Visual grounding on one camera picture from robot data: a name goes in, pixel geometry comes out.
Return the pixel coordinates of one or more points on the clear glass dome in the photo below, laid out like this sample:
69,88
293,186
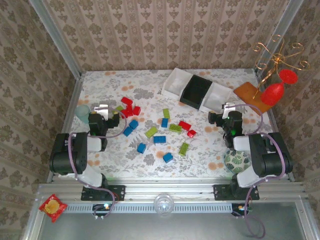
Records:
163,203

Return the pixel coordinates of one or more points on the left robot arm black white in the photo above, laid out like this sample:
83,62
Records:
66,156

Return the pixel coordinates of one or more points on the grey metal panel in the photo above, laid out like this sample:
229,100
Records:
175,227

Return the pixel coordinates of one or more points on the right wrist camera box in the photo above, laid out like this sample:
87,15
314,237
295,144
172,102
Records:
228,106

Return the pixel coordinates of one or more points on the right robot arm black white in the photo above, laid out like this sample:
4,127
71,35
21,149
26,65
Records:
270,157

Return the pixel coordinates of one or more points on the floral patterned tablecloth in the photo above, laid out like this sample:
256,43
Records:
150,170

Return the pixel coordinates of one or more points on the green leaf pattern bowl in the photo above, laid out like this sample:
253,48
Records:
237,161

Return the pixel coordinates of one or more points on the red goblet glass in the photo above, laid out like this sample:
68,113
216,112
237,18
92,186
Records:
272,93

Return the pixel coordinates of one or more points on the aluminium frame post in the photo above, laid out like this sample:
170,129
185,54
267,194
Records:
58,37
282,25

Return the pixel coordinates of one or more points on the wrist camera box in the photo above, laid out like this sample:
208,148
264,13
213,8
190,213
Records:
228,106
101,109

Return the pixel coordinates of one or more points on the aluminium side rail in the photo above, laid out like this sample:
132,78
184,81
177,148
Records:
274,125
66,125

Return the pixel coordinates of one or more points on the brown wooden board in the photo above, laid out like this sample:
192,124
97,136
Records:
246,91

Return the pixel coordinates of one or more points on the translucent teal plastic cup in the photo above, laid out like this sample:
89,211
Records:
82,113

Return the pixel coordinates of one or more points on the black plastic bin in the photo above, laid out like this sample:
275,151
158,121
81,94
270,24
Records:
195,92

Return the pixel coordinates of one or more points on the white plastic bin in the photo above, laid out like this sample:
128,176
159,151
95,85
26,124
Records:
217,97
175,85

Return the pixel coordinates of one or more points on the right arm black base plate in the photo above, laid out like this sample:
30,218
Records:
220,192

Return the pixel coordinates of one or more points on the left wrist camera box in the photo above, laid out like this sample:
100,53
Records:
101,109

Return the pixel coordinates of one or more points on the red snack packet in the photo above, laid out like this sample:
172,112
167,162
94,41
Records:
52,207

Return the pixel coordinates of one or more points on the aluminium cross rail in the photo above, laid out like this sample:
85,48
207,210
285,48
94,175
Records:
170,190

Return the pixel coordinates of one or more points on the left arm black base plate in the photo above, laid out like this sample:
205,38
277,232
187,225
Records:
117,192

